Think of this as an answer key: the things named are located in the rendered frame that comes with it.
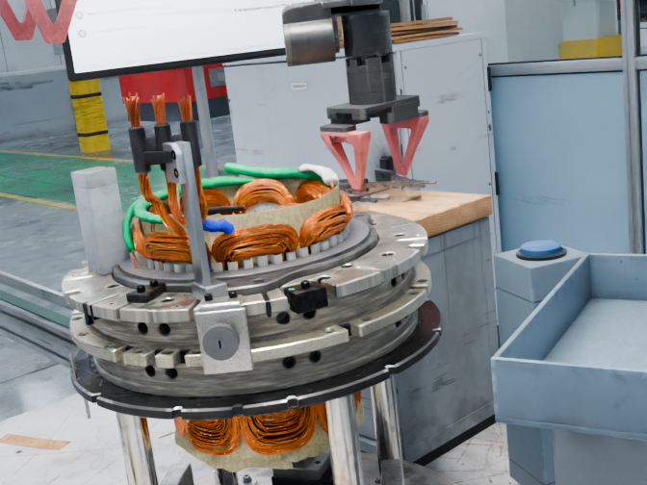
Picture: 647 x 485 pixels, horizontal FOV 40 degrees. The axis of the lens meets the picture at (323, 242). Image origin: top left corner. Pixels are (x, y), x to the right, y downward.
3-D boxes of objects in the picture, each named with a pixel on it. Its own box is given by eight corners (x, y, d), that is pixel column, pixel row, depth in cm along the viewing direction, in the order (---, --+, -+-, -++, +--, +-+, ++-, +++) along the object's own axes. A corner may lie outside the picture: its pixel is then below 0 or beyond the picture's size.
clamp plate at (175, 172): (180, 184, 63) (173, 144, 62) (167, 181, 65) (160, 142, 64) (187, 183, 63) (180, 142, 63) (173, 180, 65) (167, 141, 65)
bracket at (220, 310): (208, 366, 66) (197, 298, 65) (256, 361, 66) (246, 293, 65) (204, 375, 64) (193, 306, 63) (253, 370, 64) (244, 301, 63)
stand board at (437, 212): (264, 237, 109) (261, 217, 108) (373, 203, 121) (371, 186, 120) (382, 254, 94) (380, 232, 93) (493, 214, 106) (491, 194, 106)
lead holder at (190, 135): (132, 173, 66) (124, 127, 65) (180, 164, 68) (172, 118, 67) (158, 176, 63) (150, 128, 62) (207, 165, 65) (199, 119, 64)
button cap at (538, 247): (534, 260, 87) (534, 250, 87) (513, 252, 91) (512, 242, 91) (569, 252, 89) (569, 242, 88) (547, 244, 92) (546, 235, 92)
